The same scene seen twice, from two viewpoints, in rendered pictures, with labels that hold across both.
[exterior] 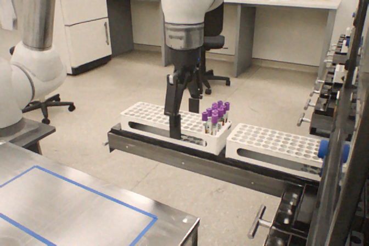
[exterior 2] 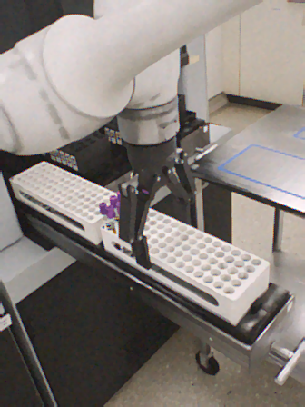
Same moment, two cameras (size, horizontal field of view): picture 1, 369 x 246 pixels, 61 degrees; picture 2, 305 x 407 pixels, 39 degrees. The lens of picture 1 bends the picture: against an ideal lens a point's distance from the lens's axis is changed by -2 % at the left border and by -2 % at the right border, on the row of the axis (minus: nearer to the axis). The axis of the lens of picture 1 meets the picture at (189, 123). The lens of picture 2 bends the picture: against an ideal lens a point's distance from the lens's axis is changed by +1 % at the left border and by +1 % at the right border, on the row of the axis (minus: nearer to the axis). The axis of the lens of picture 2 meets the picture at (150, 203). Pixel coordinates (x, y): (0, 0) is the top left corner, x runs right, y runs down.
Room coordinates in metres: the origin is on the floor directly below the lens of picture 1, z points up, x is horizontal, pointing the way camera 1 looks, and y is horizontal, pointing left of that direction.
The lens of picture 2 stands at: (1.30, 0.20, 1.33)
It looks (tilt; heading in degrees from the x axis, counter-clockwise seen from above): 34 degrees down; 200
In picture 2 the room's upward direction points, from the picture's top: 8 degrees counter-clockwise
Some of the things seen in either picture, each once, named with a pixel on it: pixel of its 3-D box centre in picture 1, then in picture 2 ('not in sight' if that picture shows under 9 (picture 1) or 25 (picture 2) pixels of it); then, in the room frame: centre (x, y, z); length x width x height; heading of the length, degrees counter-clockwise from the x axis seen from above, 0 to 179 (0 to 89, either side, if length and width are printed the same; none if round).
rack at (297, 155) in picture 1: (291, 155); (68, 200); (0.63, -0.24, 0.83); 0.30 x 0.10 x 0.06; 63
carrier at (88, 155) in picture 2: not in sight; (92, 154); (0.45, -0.26, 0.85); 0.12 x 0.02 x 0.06; 154
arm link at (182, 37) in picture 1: (184, 34); (147, 117); (0.76, 0.01, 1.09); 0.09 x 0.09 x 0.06
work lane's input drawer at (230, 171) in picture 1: (219, 156); (128, 251); (0.71, -0.08, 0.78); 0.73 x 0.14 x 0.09; 63
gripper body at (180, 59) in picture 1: (184, 65); (153, 161); (0.76, 0.01, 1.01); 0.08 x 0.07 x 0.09; 153
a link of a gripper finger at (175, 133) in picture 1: (174, 126); (182, 218); (0.71, 0.04, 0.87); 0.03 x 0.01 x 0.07; 63
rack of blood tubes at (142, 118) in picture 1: (174, 127); (178, 257); (0.77, 0.04, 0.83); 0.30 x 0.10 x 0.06; 63
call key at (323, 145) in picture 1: (323, 149); not in sight; (0.42, -0.21, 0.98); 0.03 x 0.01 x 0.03; 153
